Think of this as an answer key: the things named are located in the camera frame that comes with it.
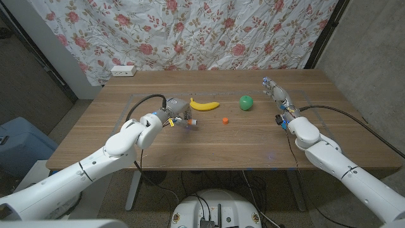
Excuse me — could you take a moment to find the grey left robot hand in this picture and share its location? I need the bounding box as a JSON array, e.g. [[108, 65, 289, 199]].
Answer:
[[163, 97, 193, 127]]

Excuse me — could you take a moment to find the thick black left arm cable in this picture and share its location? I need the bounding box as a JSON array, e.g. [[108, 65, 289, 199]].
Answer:
[[125, 94, 180, 205]]

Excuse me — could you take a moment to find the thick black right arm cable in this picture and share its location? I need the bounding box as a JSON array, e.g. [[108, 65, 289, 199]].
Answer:
[[299, 105, 405, 159]]

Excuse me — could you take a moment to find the glue stick body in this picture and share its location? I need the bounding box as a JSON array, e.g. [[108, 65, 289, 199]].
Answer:
[[173, 117, 197, 127]]

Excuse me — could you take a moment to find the blue plastic bin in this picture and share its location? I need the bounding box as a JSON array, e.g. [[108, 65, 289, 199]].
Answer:
[[0, 116, 58, 178]]

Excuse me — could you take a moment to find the yellow toy banana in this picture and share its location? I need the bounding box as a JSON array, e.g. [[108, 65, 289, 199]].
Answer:
[[189, 97, 220, 112]]

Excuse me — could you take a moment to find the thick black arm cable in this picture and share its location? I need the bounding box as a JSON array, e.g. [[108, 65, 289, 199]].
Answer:
[[125, 94, 180, 205], [299, 105, 405, 159]]

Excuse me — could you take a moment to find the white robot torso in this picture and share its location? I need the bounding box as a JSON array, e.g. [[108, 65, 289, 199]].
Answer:
[[170, 189, 263, 228]]

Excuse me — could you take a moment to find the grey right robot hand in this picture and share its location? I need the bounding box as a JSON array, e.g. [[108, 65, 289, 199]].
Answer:
[[261, 76, 301, 123]]

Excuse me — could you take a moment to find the grey tape outline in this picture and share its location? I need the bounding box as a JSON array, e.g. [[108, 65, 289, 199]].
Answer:
[[109, 91, 333, 137]]

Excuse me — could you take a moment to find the grey table leg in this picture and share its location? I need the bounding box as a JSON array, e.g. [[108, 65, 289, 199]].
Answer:
[[286, 170, 308, 212], [125, 170, 142, 212]]

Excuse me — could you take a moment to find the white power strip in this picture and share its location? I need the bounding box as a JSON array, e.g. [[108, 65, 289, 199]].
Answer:
[[110, 65, 137, 77]]

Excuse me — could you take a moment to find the black backdrop stand pole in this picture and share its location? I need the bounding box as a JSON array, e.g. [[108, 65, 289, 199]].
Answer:
[[304, 0, 351, 70]]

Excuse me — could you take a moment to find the floral backdrop cloth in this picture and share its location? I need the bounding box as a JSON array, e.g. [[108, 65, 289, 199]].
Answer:
[[28, 0, 339, 87]]

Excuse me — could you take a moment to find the green ball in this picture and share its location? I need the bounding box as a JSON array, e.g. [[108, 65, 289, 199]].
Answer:
[[239, 95, 254, 111]]

